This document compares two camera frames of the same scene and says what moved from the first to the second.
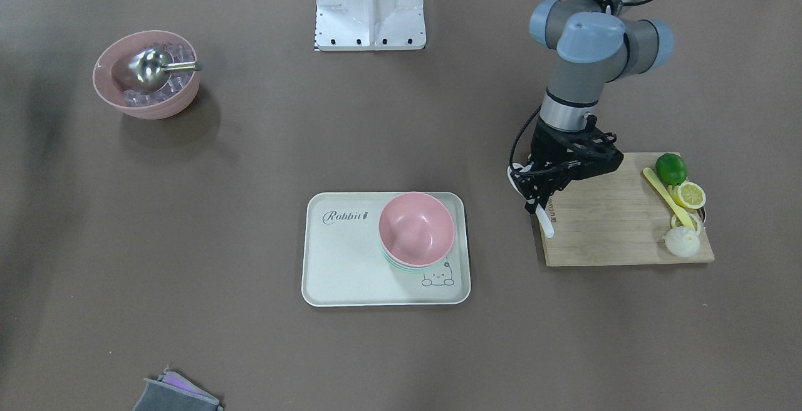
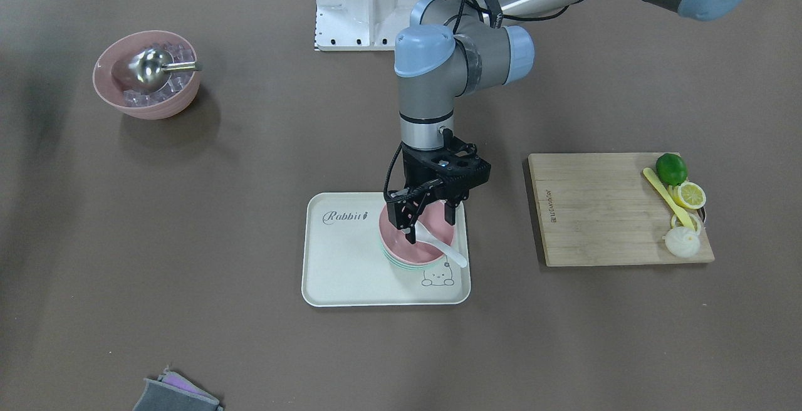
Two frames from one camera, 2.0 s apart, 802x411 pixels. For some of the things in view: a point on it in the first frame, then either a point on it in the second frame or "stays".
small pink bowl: [416, 229] stays
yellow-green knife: [682, 213] stays
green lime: [671, 168] stays
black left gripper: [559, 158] -> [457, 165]
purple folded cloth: [175, 379] stays
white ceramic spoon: [546, 223] -> [422, 235]
